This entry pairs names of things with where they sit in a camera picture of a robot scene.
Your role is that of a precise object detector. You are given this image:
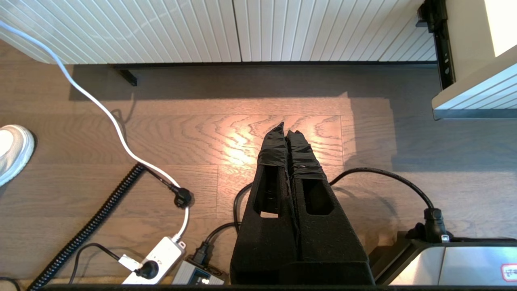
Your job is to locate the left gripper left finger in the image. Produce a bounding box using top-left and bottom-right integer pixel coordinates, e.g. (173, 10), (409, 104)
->
(230, 122), (301, 285)

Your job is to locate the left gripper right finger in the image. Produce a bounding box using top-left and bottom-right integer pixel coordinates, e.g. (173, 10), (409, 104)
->
(285, 129), (375, 285)

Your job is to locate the cream ribbed-front drawer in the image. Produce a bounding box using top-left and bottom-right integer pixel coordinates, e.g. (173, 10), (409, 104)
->
(417, 0), (517, 120)

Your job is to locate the silver black robot base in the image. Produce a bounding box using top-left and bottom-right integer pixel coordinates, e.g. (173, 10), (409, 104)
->
(370, 230), (517, 285)

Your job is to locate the white slatted cabinet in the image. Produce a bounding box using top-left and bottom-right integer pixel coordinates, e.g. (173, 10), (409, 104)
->
(0, 0), (439, 65)

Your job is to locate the grey power adapter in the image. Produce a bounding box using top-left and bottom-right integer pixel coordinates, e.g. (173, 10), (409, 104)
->
(172, 260), (227, 285)

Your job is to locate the white power strip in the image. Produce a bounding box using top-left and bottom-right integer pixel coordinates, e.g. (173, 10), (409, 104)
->
(121, 236), (186, 285)

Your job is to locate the small white plug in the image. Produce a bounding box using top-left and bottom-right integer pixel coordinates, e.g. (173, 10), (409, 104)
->
(118, 254), (141, 271)

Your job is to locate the white sneaker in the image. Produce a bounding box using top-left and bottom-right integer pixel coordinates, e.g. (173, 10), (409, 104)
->
(0, 124), (36, 187)

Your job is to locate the black adapter plug cable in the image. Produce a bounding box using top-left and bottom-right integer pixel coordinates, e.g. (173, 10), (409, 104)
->
(192, 221), (243, 265)

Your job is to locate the black looped power cable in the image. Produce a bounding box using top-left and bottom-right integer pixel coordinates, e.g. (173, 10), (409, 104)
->
(233, 167), (450, 243)

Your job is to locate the white power strip cable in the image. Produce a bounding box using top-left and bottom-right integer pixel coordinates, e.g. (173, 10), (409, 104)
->
(0, 20), (190, 243)

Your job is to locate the thin black cable with plug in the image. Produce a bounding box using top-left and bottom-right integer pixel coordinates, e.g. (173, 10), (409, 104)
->
(139, 164), (194, 209)

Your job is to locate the black coiled cable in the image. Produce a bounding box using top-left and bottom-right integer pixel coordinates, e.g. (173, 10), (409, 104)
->
(26, 163), (146, 291)

